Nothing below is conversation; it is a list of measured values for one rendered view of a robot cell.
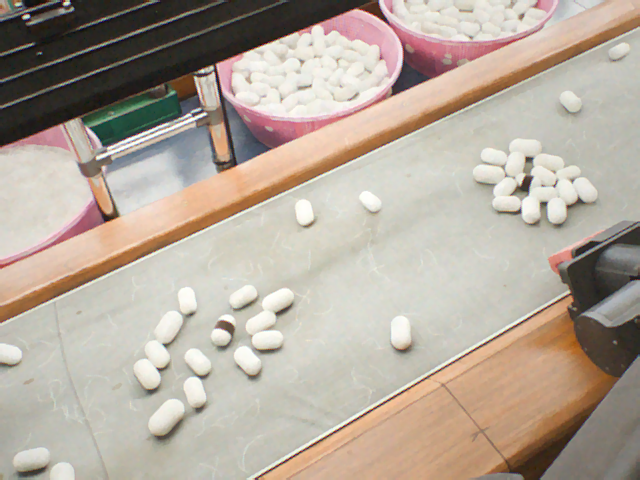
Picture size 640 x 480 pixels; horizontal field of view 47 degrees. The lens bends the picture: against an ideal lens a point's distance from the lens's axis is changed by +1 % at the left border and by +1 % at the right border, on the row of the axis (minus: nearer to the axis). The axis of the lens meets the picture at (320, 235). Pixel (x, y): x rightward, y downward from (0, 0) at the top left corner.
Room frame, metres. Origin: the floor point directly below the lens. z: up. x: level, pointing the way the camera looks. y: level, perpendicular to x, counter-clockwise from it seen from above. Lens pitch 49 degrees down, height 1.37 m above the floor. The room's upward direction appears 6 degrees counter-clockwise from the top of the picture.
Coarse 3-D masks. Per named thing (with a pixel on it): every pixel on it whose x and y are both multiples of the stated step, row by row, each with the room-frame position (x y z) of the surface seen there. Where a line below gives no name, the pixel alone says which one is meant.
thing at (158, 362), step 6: (150, 342) 0.42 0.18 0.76; (156, 342) 0.42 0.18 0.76; (150, 348) 0.42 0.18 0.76; (156, 348) 0.41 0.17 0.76; (162, 348) 0.42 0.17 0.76; (150, 354) 0.41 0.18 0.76; (156, 354) 0.41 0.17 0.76; (162, 354) 0.41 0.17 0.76; (168, 354) 0.41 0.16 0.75; (150, 360) 0.41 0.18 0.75; (156, 360) 0.40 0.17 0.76; (162, 360) 0.40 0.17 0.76; (168, 360) 0.40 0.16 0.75; (156, 366) 0.40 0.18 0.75; (162, 366) 0.40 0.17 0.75
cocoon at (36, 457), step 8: (40, 448) 0.32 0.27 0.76; (16, 456) 0.32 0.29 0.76; (24, 456) 0.31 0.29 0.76; (32, 456) 0.31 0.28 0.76; (40, 456) 0.31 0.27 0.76; (48, 456) 0.31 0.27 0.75; (16, 464) 0.31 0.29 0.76; (24, 464) 0.31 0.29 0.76; (32, 464) 0.31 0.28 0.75; (40, 464) 0.31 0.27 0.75
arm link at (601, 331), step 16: (624, 288) 0.34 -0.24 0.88; (608, 304) 0.33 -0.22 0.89; (624, 304) 0.32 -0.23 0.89; (576, 320) 0.33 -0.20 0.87; (592, 320) 0.32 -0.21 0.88; (608, 320) 0.31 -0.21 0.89; (624, 320) 0.30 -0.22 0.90; (576, 336) 0.33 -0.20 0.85; (592, 336) 0.31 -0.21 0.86; (608, 336) 0.30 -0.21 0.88; (624, 336) 0.29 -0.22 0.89; (592, 352) 0.31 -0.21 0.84; (608, 352) 0.30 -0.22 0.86; (624, 352) 0.29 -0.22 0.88; (608, 368) 0.29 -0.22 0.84; (624, 368) 0.28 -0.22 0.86
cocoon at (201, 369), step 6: (192, 348) 0.41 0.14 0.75; (186, 354) 0.41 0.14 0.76; (192, 354) 0.40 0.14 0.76; (198, 354) 0.40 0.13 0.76; (186, 360) 0.40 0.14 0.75; (192, 360) 0.40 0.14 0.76; (198, 360) 0.40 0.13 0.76; (204, 360) 0.40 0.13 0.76; (192, 366) 0.39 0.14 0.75; (198, 366) 0.39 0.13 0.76; (204, 366) 0.39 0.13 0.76; (210, 366) 0.39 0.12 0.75; (198, 372) 0.39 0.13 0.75; (204, 372) 0.39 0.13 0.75
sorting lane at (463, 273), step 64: (576, 64) 0.83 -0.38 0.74; (448, 128) 0.72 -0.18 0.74; (512, 128) 0.71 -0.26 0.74; (576, 128) 0.70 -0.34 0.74; (320, 192) 0.63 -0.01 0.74; (384, 192) 0.62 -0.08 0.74; (448, 192) 0.61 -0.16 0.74; (192, 256) 0.55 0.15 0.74; (256, 256) 0.54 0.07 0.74; (320, 256) 0.53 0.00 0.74; (384, 256) 0.52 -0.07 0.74; (448, 256) 0.51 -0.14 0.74; (512, 256) 0.50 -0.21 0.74; (64, 320) 0.48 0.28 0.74; (128, 320) 0.47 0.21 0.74; (192, 320) 0.46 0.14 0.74; (320, 320) 0.44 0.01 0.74; (384, 320) 0.43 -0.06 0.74; (448, 320) 0.43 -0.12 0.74; (512, 320) 0.42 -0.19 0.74; (0, 384) 0.40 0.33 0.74; (64, 384) 0.40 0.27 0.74; (128, 384) 0.39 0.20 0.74; (256, 384) 0.37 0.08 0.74; (320, 384) 0.37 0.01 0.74; (384, 384) 0.36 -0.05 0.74; (0, 448) 0.33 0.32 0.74; (64, 448) 0.33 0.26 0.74; (128, 448) 0.32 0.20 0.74; (192, 448) 0.31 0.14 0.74; (256, 448) 0.31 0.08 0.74
